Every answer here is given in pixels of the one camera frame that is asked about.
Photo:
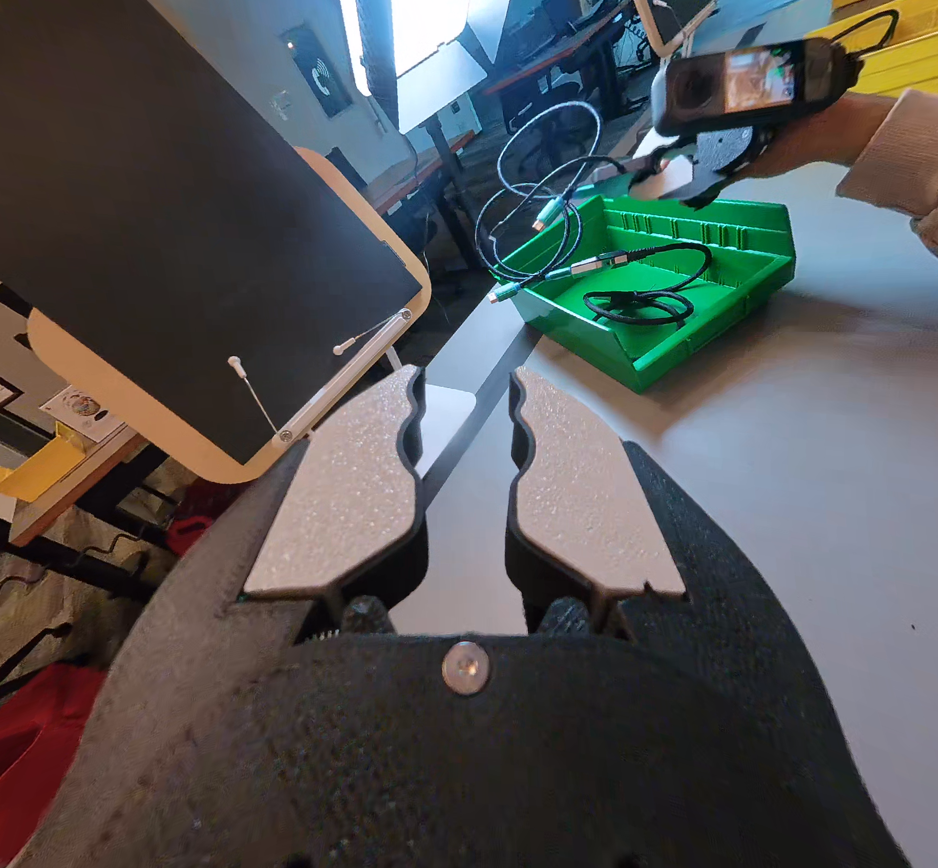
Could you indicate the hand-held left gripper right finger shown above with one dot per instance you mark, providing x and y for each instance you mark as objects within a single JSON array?
[{"x": 586, "y": 509}]

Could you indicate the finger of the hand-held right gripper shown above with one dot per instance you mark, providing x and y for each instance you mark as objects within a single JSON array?
[
  {"x": 663, "y": 175},
  {"x": 703, "y": 192}
]

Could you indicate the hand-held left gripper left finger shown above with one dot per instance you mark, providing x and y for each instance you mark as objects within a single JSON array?
[{"x": 337, "y": 501}]

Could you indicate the green plastic bin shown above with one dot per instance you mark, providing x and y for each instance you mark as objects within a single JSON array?
[{"x": 718, "y": 333}]

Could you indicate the person's right forearm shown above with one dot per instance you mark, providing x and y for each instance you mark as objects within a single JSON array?
[{"x": 901, "y": 149}]

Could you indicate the person's right hand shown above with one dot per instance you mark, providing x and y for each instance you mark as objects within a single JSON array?
[{"x": 821, "y": 138}]

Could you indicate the white board stand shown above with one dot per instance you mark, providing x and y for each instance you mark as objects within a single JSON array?
[{"x": 344, "y": 375}]

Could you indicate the red bag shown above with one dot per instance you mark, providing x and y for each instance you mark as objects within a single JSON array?
[
  {"x": 44, "y": 751},
  {"x": 187, "y": 531}
]

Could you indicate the wooden top desk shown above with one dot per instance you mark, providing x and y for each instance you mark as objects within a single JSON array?
[
  {"x": 571, "y": 47},
  {"x": 80, "y": 498}
]

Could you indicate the paper sheet with drawing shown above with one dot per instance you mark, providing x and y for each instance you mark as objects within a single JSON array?
[{"x": 80, "y": 410}]

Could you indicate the small yellow holder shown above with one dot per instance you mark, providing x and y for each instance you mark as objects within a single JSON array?
[{"x": 36, "y": 468}]

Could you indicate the bright studio light panel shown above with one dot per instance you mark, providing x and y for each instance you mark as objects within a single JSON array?
[{"x": 410, "y": 3}]

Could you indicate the black phone sign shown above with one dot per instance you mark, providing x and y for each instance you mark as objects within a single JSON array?
[{"x": 319, "y": 72}]

